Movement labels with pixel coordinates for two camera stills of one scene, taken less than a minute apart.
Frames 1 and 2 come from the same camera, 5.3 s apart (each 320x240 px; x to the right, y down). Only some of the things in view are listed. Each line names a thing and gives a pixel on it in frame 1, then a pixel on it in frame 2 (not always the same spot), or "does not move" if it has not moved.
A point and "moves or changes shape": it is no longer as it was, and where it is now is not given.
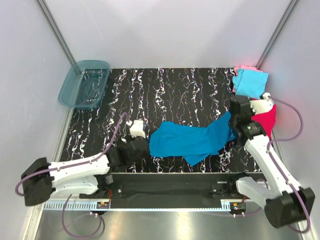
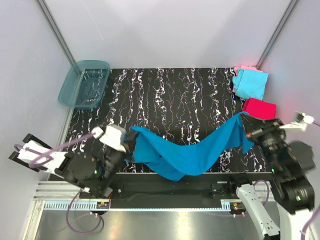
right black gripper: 251,111 → 260,127
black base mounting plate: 162,190 does not move
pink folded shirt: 244,67 does not move
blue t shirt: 195,143 moves or changes shape
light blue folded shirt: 250,83 does not move
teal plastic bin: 83,86 does not move
